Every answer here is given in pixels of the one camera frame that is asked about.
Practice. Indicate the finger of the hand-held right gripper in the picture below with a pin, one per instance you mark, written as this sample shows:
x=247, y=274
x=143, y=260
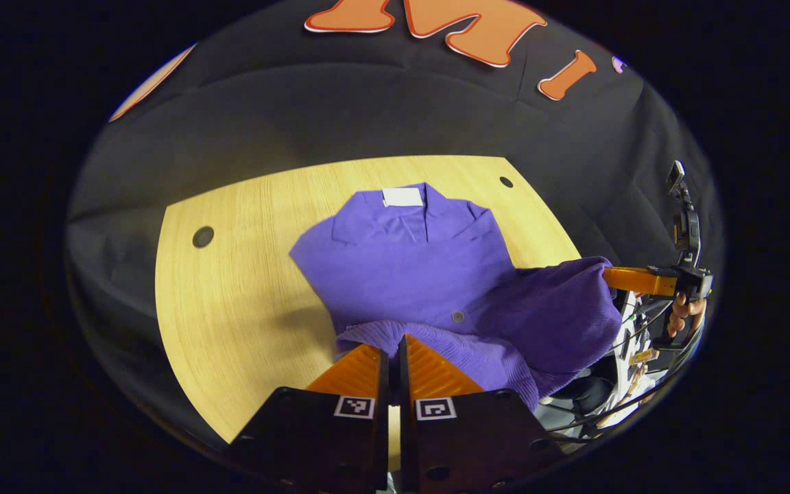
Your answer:
x=683, y=291
x=683, y=274

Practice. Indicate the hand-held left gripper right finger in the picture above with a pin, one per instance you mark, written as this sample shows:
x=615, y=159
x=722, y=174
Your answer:
x=470, y=446

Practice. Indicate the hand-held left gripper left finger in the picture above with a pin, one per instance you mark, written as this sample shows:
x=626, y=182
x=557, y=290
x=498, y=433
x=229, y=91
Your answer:
x=319, y=446

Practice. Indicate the purple knit cardigan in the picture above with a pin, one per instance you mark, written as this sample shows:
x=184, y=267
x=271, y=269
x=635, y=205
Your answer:
x=402, y=267

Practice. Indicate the black backdrop cloth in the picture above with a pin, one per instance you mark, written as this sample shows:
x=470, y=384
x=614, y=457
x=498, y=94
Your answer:
x=367, y=116

